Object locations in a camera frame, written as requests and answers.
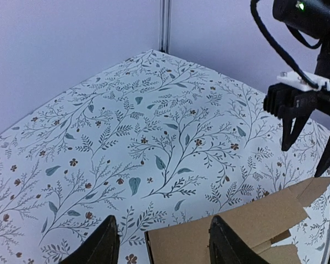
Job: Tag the right robot arm white sleeve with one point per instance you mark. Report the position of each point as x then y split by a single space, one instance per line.
311 17

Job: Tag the brown cardboard box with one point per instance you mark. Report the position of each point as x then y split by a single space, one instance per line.
261 224

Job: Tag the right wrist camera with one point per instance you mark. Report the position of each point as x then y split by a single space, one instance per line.
292 91

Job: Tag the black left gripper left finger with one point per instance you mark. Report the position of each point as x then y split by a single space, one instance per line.
102 246

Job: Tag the floral patterned table mat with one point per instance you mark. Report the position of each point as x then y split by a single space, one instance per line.
155 141

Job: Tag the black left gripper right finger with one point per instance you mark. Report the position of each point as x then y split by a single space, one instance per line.
227 247

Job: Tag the right aluminium frame post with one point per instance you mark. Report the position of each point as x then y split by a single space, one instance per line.
165 11

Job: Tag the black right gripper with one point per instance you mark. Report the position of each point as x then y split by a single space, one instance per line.
294 119

